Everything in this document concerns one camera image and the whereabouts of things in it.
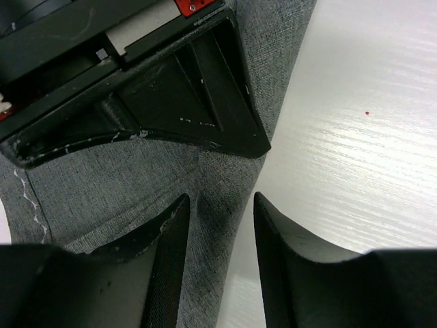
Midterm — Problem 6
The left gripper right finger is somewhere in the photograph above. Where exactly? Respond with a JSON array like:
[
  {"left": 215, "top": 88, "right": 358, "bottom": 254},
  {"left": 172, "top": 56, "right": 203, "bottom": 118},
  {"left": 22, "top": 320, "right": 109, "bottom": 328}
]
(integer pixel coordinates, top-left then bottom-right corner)
[{"left": 253, "top": 193, "right": 436, "bottom": 327}]

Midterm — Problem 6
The grey cloth napkin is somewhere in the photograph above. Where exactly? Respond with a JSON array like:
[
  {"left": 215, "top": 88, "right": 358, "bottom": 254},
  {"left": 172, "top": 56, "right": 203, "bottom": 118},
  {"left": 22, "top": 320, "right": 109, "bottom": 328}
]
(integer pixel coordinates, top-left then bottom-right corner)
[{"left": 1, "top": 1, "right": 315, "bottom": 327}]

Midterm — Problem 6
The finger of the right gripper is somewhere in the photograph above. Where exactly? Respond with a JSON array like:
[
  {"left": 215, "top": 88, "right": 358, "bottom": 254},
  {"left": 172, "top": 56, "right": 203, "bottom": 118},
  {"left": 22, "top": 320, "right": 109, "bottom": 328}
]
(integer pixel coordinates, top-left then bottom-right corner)
[{"left": 0, "top": 6, "right": 272, "bottom": 170}]

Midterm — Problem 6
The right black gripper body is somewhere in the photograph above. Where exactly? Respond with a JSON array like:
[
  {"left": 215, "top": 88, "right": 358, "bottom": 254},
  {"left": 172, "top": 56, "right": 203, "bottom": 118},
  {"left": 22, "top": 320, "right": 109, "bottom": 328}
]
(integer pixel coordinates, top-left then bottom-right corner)
[{"left": 0, "top": 0, "right": 233, "bottom": 137}]

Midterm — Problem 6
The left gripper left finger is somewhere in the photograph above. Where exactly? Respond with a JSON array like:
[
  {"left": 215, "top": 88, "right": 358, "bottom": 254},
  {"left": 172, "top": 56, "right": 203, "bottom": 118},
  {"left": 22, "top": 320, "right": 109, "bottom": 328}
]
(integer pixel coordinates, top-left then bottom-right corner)
[{"left": 1, "top": 194, "right": 191, "bottom": 327}]

